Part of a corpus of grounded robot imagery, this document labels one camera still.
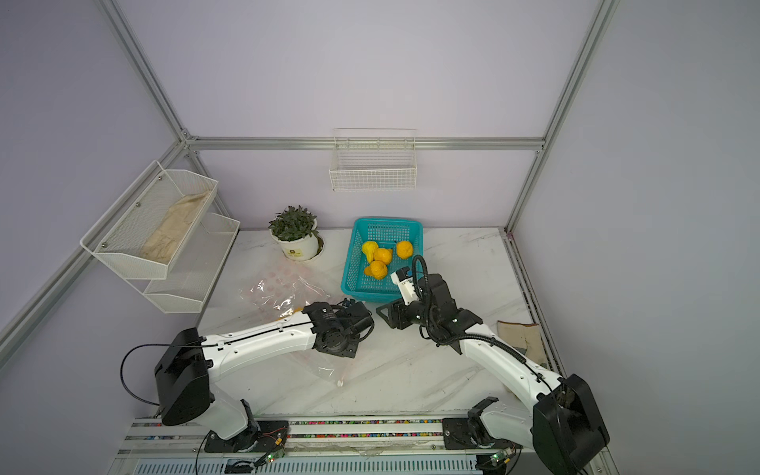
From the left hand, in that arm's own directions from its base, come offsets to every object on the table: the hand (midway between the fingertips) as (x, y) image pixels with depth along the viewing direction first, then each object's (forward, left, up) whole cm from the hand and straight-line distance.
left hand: (343, 349), depth 80 cm
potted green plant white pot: (+36, +18, +10) cm, 42 cm away
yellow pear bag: (+37, -11, -3) cm, 38 cm away
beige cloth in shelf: (+21, +47, +22) cm, 56 cm away
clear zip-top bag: (+23, +24, -7) cm, 34 cm away
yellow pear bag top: (+30, -8, -3) cm, 31 cm away
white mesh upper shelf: (+24, +52, +23) cm, 62 cm away
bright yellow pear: (+40, -5, -3) cm, 40 cm away
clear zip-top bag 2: (-3, +3, -7) cm, 8 cm away
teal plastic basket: (+26, -2, -8) cm, 27 cm away
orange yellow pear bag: (+39, -18, -3) cm, 43 cm away
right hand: (+8, -12, +7) cm, 16 cm away
